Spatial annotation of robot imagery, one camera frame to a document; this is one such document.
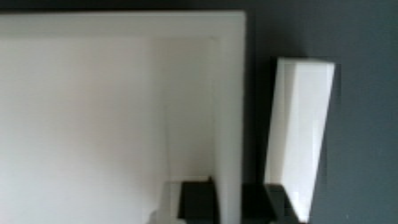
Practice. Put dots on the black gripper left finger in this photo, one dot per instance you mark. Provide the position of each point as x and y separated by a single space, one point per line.
198 209

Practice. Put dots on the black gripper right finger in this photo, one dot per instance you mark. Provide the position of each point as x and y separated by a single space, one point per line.
280 213

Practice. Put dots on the white drawer one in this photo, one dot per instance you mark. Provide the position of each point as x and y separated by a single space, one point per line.
122 115
303 89

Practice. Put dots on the white drawer front one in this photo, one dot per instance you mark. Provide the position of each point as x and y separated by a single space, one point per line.
122 115

